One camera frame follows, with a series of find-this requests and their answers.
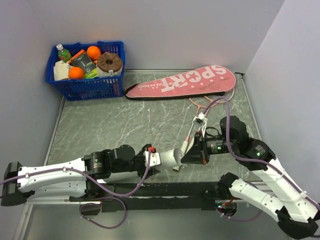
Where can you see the white shuttlecock tube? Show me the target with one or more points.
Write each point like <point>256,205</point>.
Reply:
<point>171,160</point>

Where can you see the green drink bottle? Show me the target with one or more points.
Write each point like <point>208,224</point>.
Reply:
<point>63,54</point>

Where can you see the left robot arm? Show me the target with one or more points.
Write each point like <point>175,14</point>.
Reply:
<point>76,178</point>

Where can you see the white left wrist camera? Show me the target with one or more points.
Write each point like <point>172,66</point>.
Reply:
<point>152,157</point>

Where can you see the blue plastic basket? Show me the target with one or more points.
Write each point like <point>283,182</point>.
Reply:
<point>90,88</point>

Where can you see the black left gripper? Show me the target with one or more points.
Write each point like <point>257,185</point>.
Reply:
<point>151,172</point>

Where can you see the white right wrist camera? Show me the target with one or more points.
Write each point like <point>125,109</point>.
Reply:
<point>202,120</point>

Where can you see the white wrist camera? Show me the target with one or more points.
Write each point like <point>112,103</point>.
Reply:
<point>202,120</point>
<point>152,157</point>

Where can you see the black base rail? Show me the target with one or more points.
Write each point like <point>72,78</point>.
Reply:
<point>201,195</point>

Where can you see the orange ball upper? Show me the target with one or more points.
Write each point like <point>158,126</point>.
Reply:
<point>93,52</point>

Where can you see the white cloth bag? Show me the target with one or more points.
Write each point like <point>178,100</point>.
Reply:
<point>61,70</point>

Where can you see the orange ball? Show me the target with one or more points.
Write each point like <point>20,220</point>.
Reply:
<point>76,73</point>
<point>93,52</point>

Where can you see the dark green carton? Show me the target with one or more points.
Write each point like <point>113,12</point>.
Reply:
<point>84,62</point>

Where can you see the pink racket bag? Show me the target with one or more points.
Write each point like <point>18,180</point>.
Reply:
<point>199,82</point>

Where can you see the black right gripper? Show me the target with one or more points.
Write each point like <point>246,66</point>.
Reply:
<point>194,154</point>

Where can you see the orange ball lower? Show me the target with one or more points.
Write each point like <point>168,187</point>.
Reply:
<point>76,73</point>

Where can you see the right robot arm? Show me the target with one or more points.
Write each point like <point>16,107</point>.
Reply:
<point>294,211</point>

